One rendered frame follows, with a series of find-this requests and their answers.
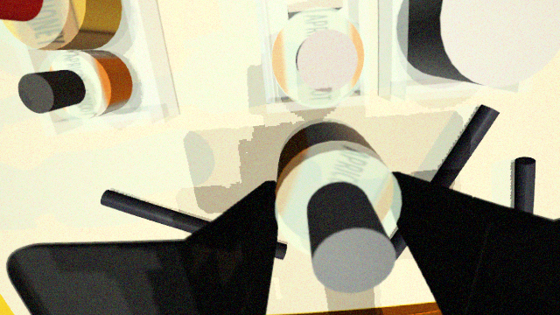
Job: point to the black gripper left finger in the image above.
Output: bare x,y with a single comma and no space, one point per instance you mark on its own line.
225,268

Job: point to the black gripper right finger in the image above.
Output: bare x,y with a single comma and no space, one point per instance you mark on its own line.
478,257

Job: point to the dark grey rod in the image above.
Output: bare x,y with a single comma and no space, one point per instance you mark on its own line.
457,158
163,215
524,183

